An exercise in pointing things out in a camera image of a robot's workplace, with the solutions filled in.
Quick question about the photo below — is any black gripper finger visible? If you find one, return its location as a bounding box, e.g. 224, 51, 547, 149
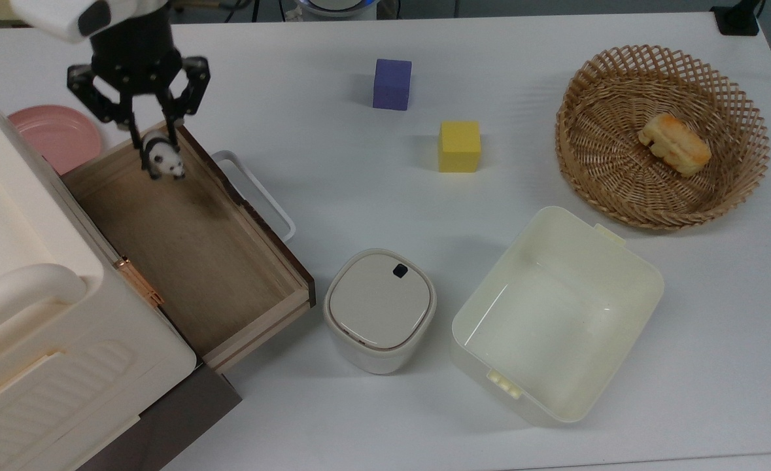
66, 63, 145, 152
155, 56, 211, 147

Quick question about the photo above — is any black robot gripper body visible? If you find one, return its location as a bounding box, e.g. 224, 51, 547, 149
90, 5, 184, 94

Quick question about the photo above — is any black and white panda toy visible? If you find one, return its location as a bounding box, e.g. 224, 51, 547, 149
141, 130, 187, 182

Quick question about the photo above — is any wooden drawer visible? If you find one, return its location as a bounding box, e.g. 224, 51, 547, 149
61, 118, 317, 374

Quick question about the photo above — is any orange toy bread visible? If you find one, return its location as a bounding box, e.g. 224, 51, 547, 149
638, 113, 713, 178

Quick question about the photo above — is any pink plate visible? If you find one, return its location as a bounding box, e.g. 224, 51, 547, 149
7, 105, 103, 176

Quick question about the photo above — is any brass latch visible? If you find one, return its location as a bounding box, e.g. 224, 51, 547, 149
114, 256, 165, 309

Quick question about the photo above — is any purple foam cube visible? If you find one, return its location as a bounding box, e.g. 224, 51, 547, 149
372, 58, 413, 111

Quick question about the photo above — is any cream plastic cabinet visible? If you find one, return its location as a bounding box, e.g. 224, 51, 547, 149
0, 72, 198, 471

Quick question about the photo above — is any yellow foam cube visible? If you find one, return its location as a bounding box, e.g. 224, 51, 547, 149
438, 120, 482, 174

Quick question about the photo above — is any small beige lidded trash can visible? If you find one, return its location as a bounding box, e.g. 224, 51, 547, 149
323, 248, 437, 375

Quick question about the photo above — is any dark brown cabinet base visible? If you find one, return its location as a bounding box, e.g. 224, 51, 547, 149
77, 363, 243, 471

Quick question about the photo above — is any woven wicker basket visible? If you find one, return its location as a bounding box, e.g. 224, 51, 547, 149
555, 44, 770, 231

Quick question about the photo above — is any cream plastic bin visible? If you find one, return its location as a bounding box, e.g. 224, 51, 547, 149
451, 206, 665, 427

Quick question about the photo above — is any black table clamp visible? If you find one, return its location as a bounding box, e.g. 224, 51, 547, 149
711, 0, 764, 37

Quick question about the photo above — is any white drawer handle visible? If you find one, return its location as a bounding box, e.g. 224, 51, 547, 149
212, 150, 297, 243

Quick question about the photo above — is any robot base with blue ring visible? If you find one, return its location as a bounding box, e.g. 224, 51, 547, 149
294, 0, 381, 21

